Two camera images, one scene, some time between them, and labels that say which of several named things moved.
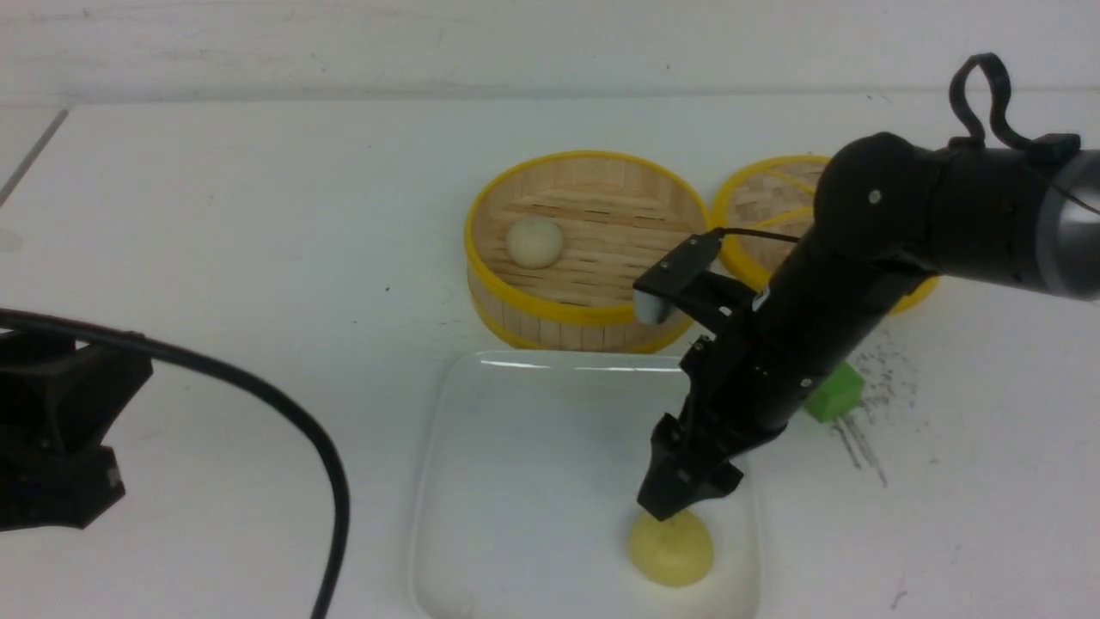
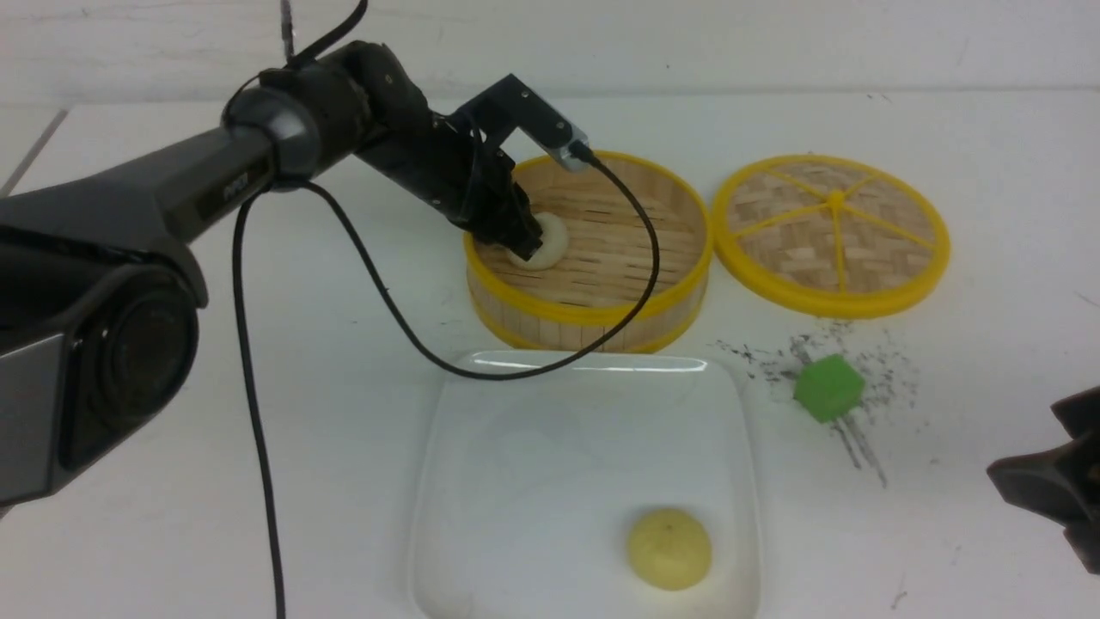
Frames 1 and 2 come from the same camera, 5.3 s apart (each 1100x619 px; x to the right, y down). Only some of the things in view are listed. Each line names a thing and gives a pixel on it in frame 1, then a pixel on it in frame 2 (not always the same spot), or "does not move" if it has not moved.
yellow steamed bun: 675,552 does not move
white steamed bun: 534,242 does not move
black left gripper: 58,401 → 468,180
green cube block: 838,395 does not move
